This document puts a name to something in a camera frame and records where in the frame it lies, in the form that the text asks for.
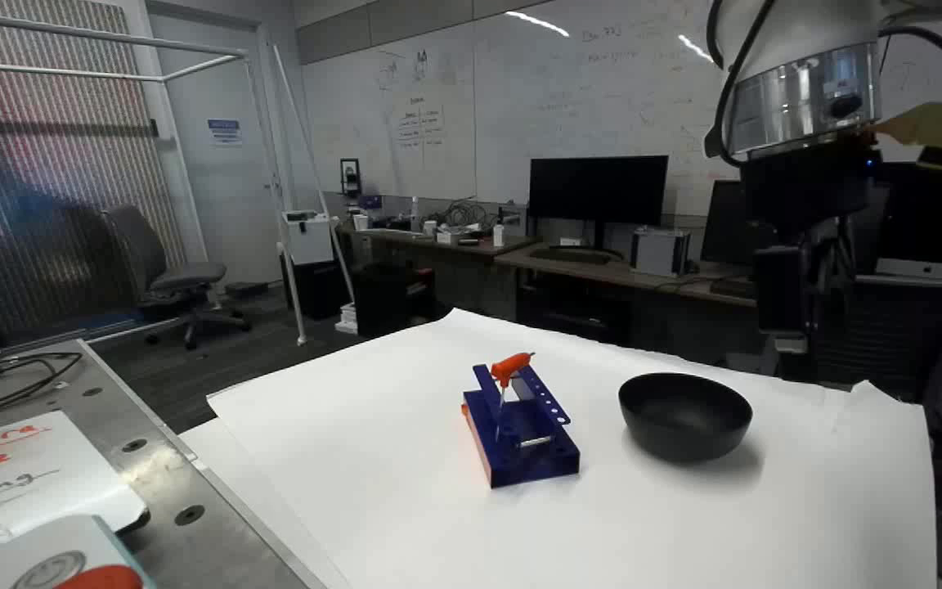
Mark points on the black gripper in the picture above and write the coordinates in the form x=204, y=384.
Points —
x=803, y=204

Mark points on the orange handled screwdriver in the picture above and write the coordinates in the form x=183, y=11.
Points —
x=508, y=369

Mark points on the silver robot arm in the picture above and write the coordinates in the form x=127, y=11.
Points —
x=801, y=119

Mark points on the black bowl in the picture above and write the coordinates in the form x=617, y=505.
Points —
x=684, y=418

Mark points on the black computer monitor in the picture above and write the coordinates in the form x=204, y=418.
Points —
x=597, y=192

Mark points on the black keyboard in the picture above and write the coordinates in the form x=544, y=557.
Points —
x=573, y=253

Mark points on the blue orange tool holder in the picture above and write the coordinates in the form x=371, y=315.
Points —
x=518, y=441

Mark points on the wooden desk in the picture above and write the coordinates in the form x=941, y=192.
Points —
x=518, y=253

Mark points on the white paper sheet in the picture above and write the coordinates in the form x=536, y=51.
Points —
x=368, y=468

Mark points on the white door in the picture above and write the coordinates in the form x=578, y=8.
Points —
x=225, y=149

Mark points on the grey office chair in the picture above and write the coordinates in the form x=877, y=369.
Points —
x=183, y=286

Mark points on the white paper with writing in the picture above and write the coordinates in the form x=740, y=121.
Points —
x=52, y=468

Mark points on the white pipe frame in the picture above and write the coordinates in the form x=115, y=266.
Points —
x=88, y=121

